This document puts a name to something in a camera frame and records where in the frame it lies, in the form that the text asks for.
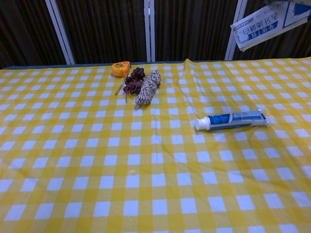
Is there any dark pleated curtain panel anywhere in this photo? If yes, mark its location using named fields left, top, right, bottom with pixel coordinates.
left=0, top=0, right=311, bottom=69

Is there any white blue toothpaste tube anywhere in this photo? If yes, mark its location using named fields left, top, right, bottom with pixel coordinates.
left=194, top=109, right=271, bottom=132

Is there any orange persimmon slice toy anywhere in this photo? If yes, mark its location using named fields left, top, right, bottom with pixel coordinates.
left=111, top=61, right=132, bottom=78

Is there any dark purple grape bunch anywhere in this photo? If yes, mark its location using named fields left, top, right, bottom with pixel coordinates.
left=122, top=67, right=146, bottom=103

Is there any white brown rope bundle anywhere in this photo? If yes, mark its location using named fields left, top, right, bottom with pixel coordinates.
left=134, top=69, right=162, bottom=110

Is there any white blue toothpaste box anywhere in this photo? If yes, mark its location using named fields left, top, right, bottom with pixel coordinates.
left=230, top=0, right=311, bottom=52

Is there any white screen frame post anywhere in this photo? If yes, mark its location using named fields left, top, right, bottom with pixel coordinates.
left=45, top=0, right=76, bottom=66
left=224, top=0, right=248, bottom=61
left=144, top=0, right=156, bottom=63

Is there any thin yellow green stem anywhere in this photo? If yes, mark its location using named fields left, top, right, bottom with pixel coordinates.
left=115, top=75, right=128, bottom=96

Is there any yellow white checkered tablecloth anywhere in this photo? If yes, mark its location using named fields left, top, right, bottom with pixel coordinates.
left=0, top=57, right=311, bottom=233

